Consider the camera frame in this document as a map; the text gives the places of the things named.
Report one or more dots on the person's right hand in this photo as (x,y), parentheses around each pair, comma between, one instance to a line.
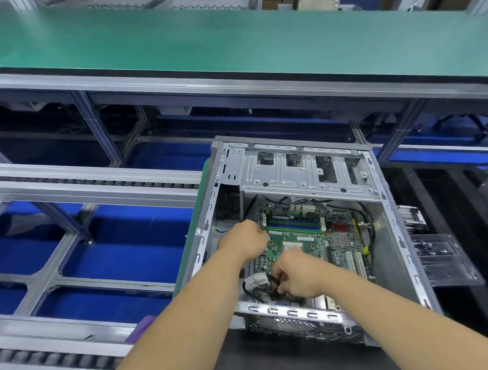
(302,272)

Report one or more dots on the person's left hand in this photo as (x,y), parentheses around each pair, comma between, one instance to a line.
(244,239)

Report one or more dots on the grey metal computer case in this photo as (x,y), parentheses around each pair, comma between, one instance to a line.
(222,226)

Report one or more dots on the silver square CPU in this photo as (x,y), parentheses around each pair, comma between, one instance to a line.
(298,244)

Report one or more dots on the green motherboard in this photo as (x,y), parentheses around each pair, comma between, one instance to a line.
(339,234)

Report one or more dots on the person's left forearm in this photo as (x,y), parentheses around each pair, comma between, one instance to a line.
(180,337)

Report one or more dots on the person's right forearm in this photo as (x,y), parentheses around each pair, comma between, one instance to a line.
(412,325)

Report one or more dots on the black CPU cooler fan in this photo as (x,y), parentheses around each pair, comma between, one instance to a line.
(411,217)

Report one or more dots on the clear plastic screw tray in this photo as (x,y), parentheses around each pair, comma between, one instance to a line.
(445,260)

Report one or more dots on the green conveyor belt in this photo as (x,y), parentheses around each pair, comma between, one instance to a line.
(217,43)

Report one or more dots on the grey flat metal rail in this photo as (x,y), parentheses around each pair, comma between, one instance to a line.
(77,184)

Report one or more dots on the grey roller conveyor rail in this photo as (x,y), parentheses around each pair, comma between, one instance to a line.
(55,350)

